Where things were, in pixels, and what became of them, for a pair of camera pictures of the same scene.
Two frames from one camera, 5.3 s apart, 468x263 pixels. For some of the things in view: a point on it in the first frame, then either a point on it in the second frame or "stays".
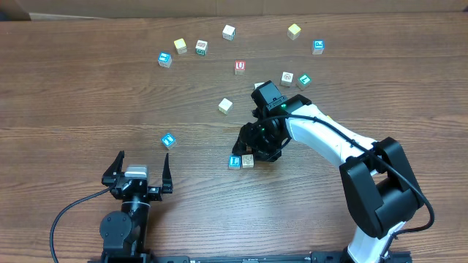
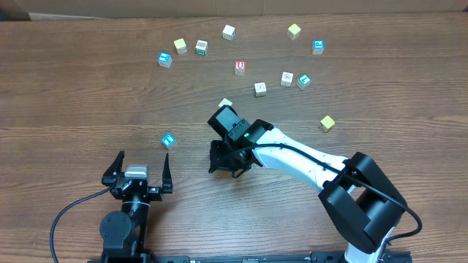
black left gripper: [156, 193] stays
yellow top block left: [180, 46] stays
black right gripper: [247, 139] to [219, 162]
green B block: [201, 47] stays
